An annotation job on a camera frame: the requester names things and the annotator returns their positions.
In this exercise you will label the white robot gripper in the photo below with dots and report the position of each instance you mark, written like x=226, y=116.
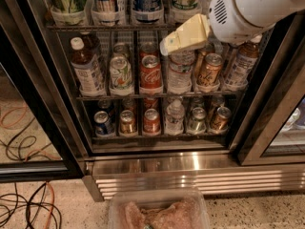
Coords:
x=238, y=16

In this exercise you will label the water bottle middle shelf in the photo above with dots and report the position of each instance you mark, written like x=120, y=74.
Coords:
x=180, y=69

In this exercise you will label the orange LaCroix can middle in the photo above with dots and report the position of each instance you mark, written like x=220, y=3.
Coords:
x=210, y=69

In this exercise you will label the Coca-Cola can middle shelf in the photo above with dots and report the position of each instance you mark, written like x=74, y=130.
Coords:
x=150, y=72

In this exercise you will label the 7up can middle shelf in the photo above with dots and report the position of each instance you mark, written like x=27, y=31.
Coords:
x=121, y=72

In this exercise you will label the water bottle bottom shelf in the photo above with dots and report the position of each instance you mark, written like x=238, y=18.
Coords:
x=174, y=117

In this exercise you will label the green can bottom shelf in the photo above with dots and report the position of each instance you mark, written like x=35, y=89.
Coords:
x=196, y=123

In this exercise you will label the orange can bottom shelf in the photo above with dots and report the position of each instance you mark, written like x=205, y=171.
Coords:
x=220, y=119

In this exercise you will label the red can bottom shelf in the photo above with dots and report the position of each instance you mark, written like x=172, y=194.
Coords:
x=151, y=121

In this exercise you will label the gold can bottom shelf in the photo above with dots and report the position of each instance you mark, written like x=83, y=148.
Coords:
x=127, y=122

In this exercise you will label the fridge right glass door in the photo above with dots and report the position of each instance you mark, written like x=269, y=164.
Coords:
x=278, y=85

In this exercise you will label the fridge glass door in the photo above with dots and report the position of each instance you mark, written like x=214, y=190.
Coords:
x=39, y=126
x=278, y=85

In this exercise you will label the blue can bottom shelf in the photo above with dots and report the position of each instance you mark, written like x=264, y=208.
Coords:
x=103, y=124

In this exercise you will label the stainless fridge bottom grille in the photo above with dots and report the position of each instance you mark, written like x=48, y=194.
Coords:
x=213, y=174

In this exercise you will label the fridge left glass door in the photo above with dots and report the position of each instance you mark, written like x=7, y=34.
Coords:
x=39, y=126

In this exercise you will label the tea bottle middle right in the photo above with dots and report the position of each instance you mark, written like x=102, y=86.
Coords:
x=244, y=61

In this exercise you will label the tea bottle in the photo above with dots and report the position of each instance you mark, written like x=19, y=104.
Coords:
x=86, y=67
x=244, y=61

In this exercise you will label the tea bottle middle left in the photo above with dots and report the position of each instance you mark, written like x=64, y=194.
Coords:
x=86, y=67

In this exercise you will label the clear plastic food container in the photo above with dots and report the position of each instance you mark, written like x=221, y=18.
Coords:
x=182, y=208

